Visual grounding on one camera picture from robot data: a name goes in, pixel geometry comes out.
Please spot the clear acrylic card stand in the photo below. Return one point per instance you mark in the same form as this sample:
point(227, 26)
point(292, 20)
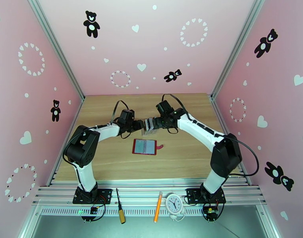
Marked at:
point(150, 133)

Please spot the red leather card holder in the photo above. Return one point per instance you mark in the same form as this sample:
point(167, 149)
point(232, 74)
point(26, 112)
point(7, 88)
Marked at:
point(151, 146)

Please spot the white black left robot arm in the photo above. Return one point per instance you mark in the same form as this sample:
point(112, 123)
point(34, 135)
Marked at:
point(106, 130)

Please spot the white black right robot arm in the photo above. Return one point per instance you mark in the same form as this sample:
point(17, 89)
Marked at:
point(198, 130)

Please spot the dark credit card stack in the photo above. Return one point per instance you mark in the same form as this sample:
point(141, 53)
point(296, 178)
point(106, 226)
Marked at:
point(150, 123)
point(145, 125)

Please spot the white round clock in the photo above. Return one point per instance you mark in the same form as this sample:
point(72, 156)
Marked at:
point(174, 203)

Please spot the orange pen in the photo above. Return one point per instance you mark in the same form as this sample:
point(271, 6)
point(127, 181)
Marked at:
point(157, 210)

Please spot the small black electronics board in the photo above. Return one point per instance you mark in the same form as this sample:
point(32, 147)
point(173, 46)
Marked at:
point(93, 210)
point(210, 212)

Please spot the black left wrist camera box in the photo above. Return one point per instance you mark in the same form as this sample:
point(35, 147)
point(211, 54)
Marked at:
point(127, 115)

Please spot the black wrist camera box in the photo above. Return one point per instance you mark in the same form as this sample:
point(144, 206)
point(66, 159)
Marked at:
point(163, 107)
point(127, 115)

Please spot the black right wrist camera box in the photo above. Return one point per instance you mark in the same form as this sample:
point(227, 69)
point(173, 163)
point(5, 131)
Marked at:
point(163, 107)

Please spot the black bear wall sticker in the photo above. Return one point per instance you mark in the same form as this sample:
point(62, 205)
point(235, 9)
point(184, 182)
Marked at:
point(264, 46)
point(171, 76)
point(278, 174)
point(91, 27)
point(55, 112)

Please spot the aluminium frame rail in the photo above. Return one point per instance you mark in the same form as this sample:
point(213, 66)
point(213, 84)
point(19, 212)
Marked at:
point(141, 195)

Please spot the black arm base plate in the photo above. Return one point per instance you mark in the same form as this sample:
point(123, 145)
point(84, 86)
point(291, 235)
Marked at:
point(192, 195)
point(105, 195)

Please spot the aluminium frame post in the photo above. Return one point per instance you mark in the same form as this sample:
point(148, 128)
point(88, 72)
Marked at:
point(56, 47)
point(237, 47)

